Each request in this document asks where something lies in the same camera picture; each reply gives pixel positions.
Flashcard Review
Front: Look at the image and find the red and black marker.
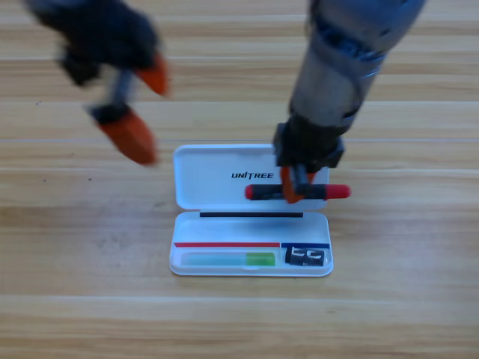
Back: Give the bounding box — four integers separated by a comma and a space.
245, 182, 352, 202

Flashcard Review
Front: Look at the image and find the green glue stick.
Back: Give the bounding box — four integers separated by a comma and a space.
182, 252, 277, 268

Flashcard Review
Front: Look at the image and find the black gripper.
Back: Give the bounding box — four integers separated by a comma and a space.
22, 0, 169, 165
272, 114, 346, 205

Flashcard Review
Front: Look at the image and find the white Unitree pencil case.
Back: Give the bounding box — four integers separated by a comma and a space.
168, 144, 335, 278

